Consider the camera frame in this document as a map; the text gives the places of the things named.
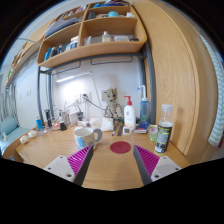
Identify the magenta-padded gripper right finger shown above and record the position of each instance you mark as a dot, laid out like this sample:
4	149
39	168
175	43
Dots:
165	166

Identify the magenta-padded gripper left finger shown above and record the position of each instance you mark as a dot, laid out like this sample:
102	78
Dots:
58	166

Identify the clear bottle with black label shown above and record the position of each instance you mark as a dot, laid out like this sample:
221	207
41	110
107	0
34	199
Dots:
163	133

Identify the green packet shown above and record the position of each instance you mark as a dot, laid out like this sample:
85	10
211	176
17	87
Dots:
153	132

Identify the white mug with blue print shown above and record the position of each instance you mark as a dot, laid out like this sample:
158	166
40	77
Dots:
83	137

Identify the small black box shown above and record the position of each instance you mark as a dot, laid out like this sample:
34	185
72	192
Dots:
63	126

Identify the small cream round container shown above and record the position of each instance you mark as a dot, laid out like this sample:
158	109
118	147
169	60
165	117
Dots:
24	139
32	134

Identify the blue packet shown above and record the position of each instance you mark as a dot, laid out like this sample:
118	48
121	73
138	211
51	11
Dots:
141	128

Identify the small blue bottle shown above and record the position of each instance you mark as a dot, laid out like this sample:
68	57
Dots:
39	124

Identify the black upright device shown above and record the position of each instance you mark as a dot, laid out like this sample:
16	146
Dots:
48	118

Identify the flat round red coaster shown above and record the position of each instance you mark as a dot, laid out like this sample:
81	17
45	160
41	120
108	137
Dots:
120	147

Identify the white power adapter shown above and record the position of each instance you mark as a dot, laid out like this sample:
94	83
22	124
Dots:
73	118

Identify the small white digital clock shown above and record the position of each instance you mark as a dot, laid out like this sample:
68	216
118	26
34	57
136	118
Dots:
127	130

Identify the blue wash bottle bent nozzle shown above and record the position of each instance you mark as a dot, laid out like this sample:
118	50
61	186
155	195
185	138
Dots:
144	110

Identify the white pump bottle red cap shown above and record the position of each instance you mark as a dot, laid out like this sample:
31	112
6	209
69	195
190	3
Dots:
129	116

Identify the white tissue pack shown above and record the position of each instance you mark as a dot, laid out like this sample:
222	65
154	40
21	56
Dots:
103	124

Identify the teal cushion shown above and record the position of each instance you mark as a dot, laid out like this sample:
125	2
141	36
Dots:
8	126

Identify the green white striped towel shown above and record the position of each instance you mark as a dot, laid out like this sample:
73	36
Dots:
218	110

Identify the wooden robot figurine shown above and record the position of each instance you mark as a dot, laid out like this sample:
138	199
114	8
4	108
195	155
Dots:
113	106

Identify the wooden wardrobe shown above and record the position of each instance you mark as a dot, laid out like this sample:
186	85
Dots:
176	83

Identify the wooden shelf unit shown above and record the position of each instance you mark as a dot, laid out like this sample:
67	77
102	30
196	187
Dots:
93	48

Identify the white wall socket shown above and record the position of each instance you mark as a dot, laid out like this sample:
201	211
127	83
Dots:
85	97

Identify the long wooden wall shelf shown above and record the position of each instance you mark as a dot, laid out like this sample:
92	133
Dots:
23	60

